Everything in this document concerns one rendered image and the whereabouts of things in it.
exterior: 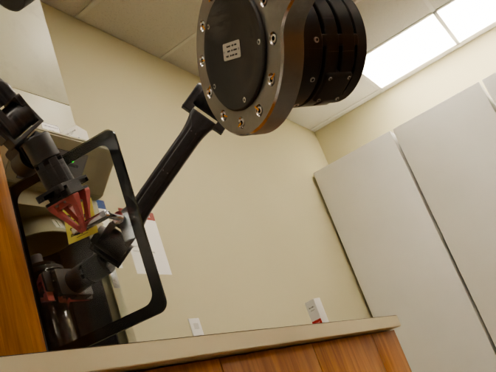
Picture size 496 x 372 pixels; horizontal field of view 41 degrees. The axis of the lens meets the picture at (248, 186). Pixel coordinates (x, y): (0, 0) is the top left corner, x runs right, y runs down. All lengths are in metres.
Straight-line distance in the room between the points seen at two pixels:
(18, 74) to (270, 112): 1.19
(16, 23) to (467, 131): 2.98
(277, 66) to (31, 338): 0.80
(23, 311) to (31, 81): 0.73
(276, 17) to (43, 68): 1.28
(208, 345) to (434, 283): 2.97
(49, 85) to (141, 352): 0.94
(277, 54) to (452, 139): 3.60
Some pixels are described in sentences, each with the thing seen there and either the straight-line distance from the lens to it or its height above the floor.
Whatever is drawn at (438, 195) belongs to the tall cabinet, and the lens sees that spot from 4.23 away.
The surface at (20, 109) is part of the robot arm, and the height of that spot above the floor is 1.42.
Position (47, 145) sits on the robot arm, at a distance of 1.31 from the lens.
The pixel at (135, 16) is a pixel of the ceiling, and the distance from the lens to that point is 3.22.
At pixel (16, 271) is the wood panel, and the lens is 1.36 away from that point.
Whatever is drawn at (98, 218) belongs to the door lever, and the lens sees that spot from 1.30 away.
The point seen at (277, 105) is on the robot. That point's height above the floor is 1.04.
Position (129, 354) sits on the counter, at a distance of 1.16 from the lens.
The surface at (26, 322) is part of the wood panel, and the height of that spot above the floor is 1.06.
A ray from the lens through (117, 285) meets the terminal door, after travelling 1.31.
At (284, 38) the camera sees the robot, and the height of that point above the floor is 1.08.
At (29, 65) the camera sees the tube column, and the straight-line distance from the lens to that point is 1.89.
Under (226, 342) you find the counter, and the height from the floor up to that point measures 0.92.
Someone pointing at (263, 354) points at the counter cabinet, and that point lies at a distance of 1.57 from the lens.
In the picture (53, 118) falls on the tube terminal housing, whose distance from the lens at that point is 1.83.
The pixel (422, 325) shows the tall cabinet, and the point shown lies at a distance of 4.23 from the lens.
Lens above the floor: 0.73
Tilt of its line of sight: 20 degrees up
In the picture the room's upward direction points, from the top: 21 degrees counter-clockwise
